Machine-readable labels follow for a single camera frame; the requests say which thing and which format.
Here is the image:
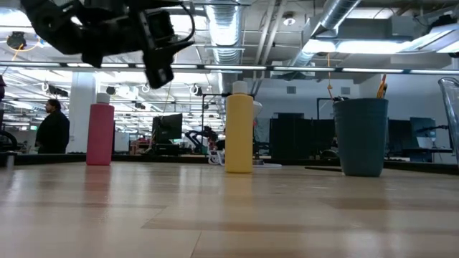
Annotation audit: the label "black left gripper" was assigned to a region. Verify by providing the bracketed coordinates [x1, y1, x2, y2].
[136, 6, 197, 90]

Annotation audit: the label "large pink paint bottle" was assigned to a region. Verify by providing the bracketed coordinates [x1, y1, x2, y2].
[85, 92, 115, 166]

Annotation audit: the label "large yellow paint bottle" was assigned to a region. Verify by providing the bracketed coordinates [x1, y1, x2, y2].
[224, 80, 255, 174]

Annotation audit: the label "black monitor on desk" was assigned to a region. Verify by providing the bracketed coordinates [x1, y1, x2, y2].
[151, 113, 184, 145]

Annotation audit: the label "person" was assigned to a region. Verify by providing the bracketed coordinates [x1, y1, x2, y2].
[214, 128, 227, 151]
[34, 99, 71, 155]

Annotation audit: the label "dark partition panels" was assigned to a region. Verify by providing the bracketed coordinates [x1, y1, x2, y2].
[268, 113, 337, 159]

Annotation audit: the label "blue-grey plastic cup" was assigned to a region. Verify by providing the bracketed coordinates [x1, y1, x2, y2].
[332, 98, 389, 178]

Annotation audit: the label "blue-lit background monitor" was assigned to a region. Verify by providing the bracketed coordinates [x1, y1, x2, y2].
[410, 117, 437, 150]

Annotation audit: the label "clear plastic bin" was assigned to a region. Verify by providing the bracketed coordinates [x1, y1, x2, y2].
[437, 77, 459, 166]

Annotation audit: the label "silver ventilation duct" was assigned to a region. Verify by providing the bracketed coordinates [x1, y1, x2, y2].
[204, 0, 245, 66]

